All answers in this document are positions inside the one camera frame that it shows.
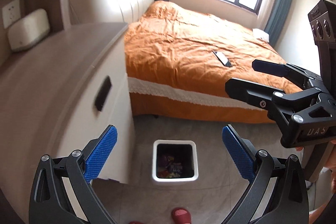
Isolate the white folded cloth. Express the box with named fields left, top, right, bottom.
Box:
left=252, top=28, right=270, bottom=42

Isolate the black recessed drawer handle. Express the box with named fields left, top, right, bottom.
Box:
left=94, top=76, right=112, bottom=112

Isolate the cream ribbed tabletop box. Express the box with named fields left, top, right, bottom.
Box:
left=7, top=9, right=50, bottom=52

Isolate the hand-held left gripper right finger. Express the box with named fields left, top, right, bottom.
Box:
left=220, top=124, right=310, bottom=224

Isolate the white square trash bin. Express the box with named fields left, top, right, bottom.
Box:
left=151, top=139, right=198, bottom=183

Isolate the person's right hand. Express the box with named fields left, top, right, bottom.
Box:
left=324, top=165, right=336, bottom=189

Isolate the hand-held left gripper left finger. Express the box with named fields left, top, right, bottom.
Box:
left=28, top=124, right=118, bottom=224

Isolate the black smartphone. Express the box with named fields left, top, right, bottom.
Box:
left=212, top=50, right=233, bottom=68

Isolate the white drawer cabinet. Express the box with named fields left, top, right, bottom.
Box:
left=56, top=23, right=135, bottom=185

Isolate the purple snack packet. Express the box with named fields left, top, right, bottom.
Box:
left=160, top=154, right=184, bottom=174

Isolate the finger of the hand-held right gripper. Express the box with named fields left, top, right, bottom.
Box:
left=252, top=59, right=323, bottom=88
left=225, top=78, right=335, bottom=126

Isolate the white wall socket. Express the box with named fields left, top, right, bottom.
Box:
left=2, top=0, right=21, bottom=29

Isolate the yellow colourful snack packet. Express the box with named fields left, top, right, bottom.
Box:
left=157, top=171, right=181, bottom=179

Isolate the white lace bed skirt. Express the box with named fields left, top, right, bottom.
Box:
left=127, top=76, right=265, bottom=111

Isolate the bed with orange cover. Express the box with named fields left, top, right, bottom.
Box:
left=123, top=0, right=303, bottom=123

